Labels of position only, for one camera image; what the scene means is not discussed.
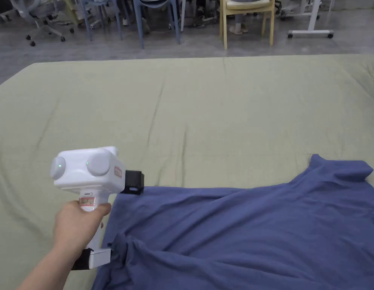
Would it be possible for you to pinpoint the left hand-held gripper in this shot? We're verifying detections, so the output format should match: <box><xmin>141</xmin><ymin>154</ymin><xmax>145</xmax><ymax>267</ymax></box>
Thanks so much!
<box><xmin>50</xmin><ymin>146</ymin><xmax>145</xmax><ymax>270</ymax></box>

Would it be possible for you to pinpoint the dark blue shirt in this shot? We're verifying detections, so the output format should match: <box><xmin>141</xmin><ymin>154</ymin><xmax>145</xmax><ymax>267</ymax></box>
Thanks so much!
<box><xmin>91</xmin><ymin>153</ymin><xmax>374</xmax><ymax>290</ymax></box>

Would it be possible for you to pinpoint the person's left forearm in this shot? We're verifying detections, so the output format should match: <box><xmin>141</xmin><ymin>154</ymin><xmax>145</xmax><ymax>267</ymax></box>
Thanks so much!
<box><xmin>11</xmin><ymin>246</ymin><xmax>85</xmax><ymax>290</ymax></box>

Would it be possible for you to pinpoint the grey office chair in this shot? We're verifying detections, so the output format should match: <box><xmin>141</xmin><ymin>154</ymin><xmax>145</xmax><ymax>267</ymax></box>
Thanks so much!
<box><xmin>8</xmin><ymin>0</ymin><xmax>76</xmax><ymax>47</ymax></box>

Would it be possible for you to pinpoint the blue plastic chair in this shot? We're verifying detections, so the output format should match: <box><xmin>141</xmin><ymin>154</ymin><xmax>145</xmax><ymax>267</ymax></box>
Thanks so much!
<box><xmin>78</xmin><ymin>0</ymin><xmax>124</xmax><ymax>42</ymax></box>
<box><xmin>133</xmin><ymin>0</ymin><xmax>182</xmax><ymax>49</ymax></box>

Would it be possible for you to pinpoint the person's left hand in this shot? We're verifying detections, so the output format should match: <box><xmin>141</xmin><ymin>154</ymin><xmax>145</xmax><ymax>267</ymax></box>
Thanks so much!
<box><xmin>52</xmin><ymin>200</ymin><xmax>112</xmax><ymax>257</ymax></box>

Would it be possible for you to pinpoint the yellow wooden chair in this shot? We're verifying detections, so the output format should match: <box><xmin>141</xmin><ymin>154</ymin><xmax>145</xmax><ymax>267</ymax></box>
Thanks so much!
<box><xmin>219</xmin><ymin>0</ymin><xmax>276</xmax><ymax>50</ymax></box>

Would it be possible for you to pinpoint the white desk with wheeled base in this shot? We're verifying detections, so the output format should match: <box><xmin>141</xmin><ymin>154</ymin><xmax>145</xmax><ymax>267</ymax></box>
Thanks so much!
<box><xmin>279</xmin><ymin>0</ymin><xmax>335</xmax><ymax>39</ymax></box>

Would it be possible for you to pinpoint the bed with pale green sheet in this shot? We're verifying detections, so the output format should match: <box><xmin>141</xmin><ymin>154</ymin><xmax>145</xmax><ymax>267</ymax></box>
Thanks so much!
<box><xmin>0</xmin><ymin>54</ymin><xmax>374</xmax><ymax>290</ymax></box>

